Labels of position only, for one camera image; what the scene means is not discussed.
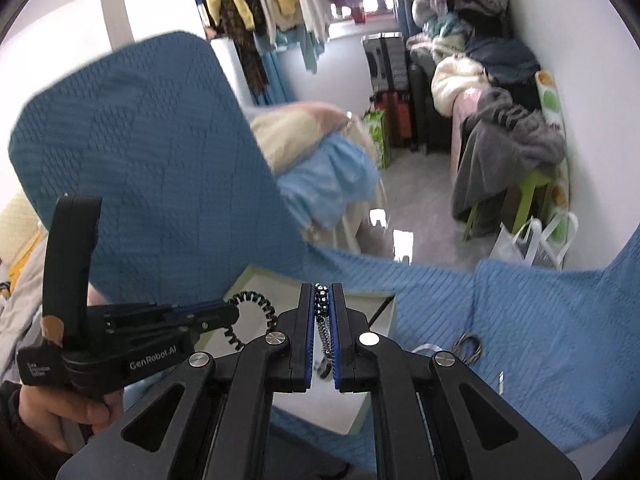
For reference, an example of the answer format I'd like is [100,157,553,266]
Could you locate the pile of clothes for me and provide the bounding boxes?
[406,0,544,107]

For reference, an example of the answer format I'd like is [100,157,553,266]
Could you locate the black spiral hair tie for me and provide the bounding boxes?
[225,290,277,352]

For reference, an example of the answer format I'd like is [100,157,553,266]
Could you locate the person's left forearm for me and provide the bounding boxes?
[0,380,68,480]

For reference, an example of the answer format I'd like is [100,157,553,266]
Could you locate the dotted rolled mat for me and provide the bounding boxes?
[534,70,572,268]

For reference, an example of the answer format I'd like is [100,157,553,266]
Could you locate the dark hair tie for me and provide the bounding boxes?
[451,334,484,364]

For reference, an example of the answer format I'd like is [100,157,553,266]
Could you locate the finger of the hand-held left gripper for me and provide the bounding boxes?
[105,310,240,343]
[102,300,235,320]

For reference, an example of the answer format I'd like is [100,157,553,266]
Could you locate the black suitcase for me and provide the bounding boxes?
[407,62,454,157]

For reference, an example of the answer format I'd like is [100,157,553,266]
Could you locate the blue covered chair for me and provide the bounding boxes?
[470,230,640,456]
[7,31,478,480]

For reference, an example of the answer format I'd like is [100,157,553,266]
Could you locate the grey towel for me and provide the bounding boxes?
[450,87,569,239]

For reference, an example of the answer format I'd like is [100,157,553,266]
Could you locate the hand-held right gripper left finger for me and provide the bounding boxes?
[56,282,317,480]

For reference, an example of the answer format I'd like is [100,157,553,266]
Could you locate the white wardrobe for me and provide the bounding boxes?
[101,0,212,52]

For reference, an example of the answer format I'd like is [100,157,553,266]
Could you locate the green shopping bag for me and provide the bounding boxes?
[362,110,394,169]

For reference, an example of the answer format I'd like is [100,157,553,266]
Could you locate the white fluffy garment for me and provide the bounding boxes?
[431,57,494,109]

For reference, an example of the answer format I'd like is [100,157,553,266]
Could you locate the white tote bag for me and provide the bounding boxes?
[490,212,579,272]

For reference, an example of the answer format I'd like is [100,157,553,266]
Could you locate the cream pillow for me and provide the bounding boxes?
[249,101,352,177]

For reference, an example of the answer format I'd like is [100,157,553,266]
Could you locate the person's left hand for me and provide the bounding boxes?
[17,385,124,453]

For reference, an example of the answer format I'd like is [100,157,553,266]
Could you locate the patchwork quilt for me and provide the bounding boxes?
[0,195,48,381]

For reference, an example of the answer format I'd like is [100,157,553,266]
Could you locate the black silver beaded bracelet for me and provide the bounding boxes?
[312,282,334,381]

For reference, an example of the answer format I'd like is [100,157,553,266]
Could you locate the green plastic stool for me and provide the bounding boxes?
[462,170,557,241]

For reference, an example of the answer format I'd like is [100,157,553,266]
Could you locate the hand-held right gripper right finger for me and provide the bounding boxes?
[330,282,583,480]

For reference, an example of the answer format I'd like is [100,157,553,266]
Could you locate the red suitcase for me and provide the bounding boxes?
[372,91,417,149]

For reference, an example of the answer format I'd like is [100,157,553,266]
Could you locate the light blue blanket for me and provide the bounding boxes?
[277,137,384,232]

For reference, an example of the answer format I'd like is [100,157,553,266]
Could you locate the green cardboard box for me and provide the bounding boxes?
[200,266,398,436]

